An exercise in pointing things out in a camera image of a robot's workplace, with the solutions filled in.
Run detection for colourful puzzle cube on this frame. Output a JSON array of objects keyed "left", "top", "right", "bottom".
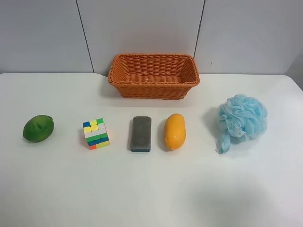
[{"left": 82, "top": 118, "right": 110, "bottom": 150}]

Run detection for green lemon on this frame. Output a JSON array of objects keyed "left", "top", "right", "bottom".
[{"left": 23, "top": 115, "right": 54, "bottom": 142}]

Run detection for blue bath loofah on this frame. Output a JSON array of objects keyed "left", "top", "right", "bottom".
[{"left": 216, "top": 94, "right": 267, "bottom": 154}]

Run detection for grey whiteboard eraser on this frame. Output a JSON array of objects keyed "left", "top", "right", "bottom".
[{"left": 130, "top": 116, "right": 152, "bottom": 152}]

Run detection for orange woven basket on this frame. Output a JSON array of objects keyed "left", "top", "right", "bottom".
[{"left": 108, "top": 53, "right": 200, "bottom": 100}]

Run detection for yellow mango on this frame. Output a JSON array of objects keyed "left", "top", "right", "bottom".
[{"left": 164, "top": 113, "right": 186, "bottom": 150}]

